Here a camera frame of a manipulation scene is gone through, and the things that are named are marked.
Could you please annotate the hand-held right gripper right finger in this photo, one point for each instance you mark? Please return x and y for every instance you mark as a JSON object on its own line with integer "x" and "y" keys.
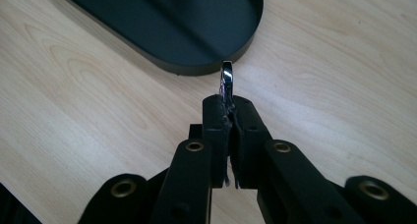
{"x": 262, "y": 165}

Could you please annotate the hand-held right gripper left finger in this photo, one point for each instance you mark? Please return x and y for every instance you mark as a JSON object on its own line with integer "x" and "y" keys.
{"x": 196, "y": 171}

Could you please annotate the black car key fob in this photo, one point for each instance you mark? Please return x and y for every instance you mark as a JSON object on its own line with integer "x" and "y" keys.
{"x": 226, "y": 75}

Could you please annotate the black key rack with tray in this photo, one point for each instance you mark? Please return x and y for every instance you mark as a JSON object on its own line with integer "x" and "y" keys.
{"x": 164, "y": 24}

